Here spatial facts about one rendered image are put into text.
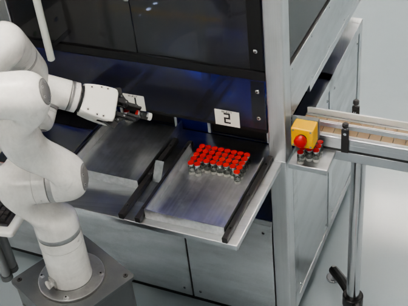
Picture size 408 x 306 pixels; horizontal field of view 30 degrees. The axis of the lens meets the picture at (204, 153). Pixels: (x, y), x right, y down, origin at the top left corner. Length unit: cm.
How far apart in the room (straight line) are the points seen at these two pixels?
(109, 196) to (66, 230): 42
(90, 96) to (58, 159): 29
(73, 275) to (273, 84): 81
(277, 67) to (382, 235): 142
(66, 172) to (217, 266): 119
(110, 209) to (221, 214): 35
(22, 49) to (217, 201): 87
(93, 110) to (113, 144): 56
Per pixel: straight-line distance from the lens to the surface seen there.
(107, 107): 210
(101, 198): 242
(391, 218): 358
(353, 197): 268
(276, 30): 221
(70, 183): 190
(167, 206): 235
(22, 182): 194
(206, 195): 236
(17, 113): 162
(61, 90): 207
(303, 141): 235
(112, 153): 259
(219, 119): 246
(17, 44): 173
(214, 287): 305
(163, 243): 299
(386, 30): 499
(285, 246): 273
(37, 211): 202
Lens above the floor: 243
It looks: 38 degrees down
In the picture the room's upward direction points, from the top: 7 degrees counter-clockwise
